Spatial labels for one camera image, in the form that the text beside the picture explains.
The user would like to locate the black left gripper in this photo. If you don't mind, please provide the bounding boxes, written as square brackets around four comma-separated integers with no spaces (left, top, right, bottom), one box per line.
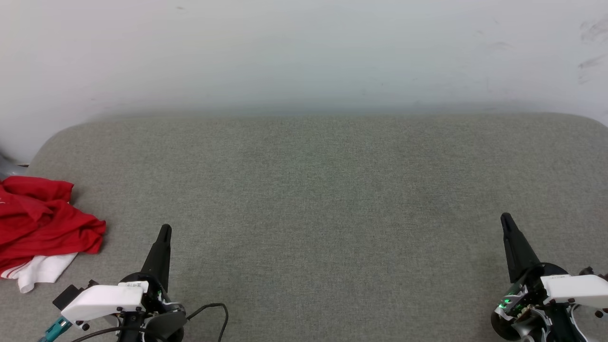
[119,224,174,315]

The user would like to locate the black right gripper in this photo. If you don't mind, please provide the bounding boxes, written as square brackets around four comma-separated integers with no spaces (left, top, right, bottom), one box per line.
[495,212,570,317]

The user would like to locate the red and white jersey shirt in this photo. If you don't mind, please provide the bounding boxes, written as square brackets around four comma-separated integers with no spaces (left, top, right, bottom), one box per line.
[0,176,107,294]

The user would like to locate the thin black cable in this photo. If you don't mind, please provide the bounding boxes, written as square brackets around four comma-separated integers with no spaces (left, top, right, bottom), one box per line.
[71,303,230,342]

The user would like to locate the teal cable connector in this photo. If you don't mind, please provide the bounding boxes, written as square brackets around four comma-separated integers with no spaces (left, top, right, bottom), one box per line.
[40,315,73,342]

